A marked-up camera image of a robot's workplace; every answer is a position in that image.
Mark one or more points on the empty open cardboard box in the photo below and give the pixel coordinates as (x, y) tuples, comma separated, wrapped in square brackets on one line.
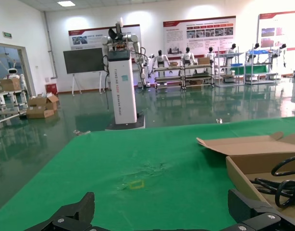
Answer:
[(246, 149)]

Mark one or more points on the flat cardboard box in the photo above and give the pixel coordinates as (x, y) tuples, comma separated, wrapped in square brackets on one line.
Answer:
[(39, 113)]

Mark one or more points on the small round-headed white robot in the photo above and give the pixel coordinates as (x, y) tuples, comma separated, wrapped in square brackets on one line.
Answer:
[(12, 71)]

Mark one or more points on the yellow rubber band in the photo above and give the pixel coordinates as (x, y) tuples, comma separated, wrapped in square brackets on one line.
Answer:
[(130, 185)]

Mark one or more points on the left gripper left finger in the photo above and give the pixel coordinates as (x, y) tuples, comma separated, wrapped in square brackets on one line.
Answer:
[(75, 216)]

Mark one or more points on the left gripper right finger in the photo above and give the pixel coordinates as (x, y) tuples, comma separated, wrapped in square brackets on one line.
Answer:
[(253, 214)]

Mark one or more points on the black display on stand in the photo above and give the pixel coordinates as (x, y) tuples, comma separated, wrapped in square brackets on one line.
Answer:
[(82, 60)]

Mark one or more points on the ceiling light panel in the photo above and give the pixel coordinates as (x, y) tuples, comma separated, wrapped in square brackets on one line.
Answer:
[(65, 3)]

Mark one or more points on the green table cloth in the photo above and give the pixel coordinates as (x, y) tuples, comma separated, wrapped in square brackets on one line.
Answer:
[(114, 156)]

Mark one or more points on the white humanoid robot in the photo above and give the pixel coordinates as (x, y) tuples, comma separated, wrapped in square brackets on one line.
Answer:
[(232, 51), (159, 59), (210, 55), (282, 51), (188, 57), (255, 49)]

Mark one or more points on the white wheeled tower robot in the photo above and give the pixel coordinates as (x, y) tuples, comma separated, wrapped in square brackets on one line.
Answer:
[(121, 84)]

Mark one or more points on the wide red white wall poster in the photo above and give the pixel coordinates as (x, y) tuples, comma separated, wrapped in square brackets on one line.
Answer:
[(176, 36)]

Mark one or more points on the green exit sign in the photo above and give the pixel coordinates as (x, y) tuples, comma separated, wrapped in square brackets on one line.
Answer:
[(7, 34)]

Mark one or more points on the closed cardboard box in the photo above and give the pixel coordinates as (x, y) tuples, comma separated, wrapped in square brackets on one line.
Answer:
[(10, 84)]

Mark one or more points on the red box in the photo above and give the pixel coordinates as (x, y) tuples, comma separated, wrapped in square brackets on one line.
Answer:
[(52, 89)]

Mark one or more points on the small red white wall poster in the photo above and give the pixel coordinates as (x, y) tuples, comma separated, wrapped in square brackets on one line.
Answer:
[(89, 36)]

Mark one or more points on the white wall pipe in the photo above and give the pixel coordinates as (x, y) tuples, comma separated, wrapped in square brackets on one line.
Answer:
[(50, 50)]

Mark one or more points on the metal shelf rack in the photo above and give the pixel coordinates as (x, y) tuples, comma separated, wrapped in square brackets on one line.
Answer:
[(258, 69), (198, 75), (229, 76), (168, 77)]

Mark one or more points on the white pipe rack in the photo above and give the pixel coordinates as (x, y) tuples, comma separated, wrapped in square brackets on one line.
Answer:
[(10, 113)]

